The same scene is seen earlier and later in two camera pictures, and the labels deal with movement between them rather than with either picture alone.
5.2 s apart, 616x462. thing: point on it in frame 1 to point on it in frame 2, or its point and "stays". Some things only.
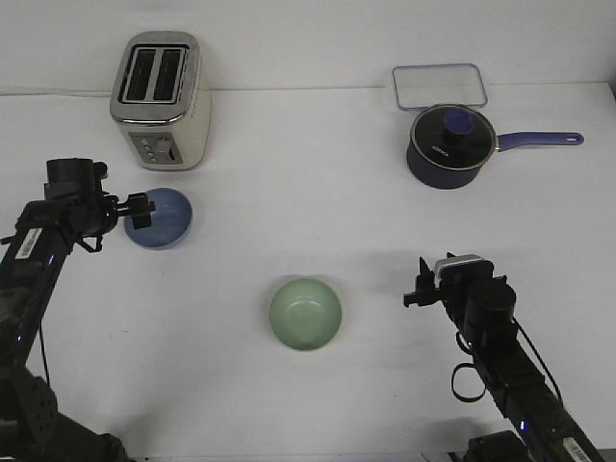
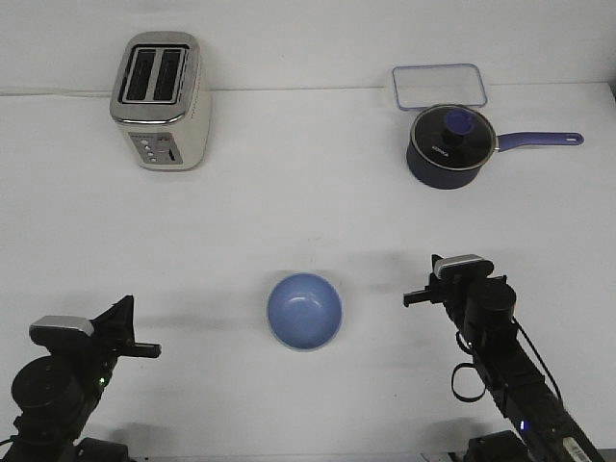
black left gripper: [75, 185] to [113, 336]
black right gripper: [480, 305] stays
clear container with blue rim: [425, 85] stays
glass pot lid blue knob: [452, 137] stays
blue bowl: [170, 220] to [304, 311]
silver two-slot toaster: [162, 99] stays
